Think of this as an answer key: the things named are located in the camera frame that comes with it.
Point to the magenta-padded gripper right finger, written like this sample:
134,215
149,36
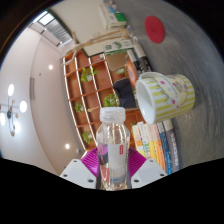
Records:
148,173

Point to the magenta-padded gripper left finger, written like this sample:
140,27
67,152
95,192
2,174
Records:
77,173

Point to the clear plastic water bottle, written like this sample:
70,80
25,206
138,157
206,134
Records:
112,146

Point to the blue book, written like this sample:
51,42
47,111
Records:
165,150

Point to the yellow book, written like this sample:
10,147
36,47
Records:
154,143

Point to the grey book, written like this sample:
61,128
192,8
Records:
173,146

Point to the orange wooden shelf unit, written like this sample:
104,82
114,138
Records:
90,96

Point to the yellow striped white mug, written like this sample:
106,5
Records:
166,96

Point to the globe bulb ceiling chandelier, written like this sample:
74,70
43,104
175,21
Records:
12,110

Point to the orange upright book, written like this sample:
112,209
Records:
131,73

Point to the white black upright book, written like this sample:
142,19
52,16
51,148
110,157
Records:
140,56

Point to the white green cardboard box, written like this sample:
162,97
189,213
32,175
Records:
118,46
113,16

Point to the pale dried branch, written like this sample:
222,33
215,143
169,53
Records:
100,38

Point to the flat round red coaster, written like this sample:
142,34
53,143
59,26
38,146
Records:
154,29

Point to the louvred ceiling light panel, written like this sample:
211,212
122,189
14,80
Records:
53,26

